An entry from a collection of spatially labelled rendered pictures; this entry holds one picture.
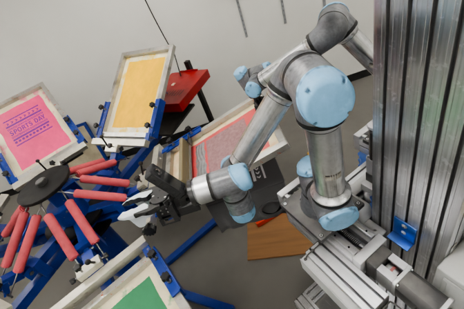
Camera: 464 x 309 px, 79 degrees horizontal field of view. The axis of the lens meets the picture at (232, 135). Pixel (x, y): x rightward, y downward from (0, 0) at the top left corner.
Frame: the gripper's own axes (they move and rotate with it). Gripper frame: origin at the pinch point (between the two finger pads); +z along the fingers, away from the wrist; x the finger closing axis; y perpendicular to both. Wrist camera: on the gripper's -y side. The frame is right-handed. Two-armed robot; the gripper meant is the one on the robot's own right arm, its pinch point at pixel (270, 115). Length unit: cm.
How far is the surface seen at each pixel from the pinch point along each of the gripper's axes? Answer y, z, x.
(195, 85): -113, 4, -51
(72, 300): 60, -10, -121
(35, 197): 11, -43, -133
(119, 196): 7, -12, -102
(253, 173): 8.4, 25.1, -27.6
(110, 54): -200, -51, -128
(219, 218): 22, 32, -60
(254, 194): 22.5, 26.4, -31.3
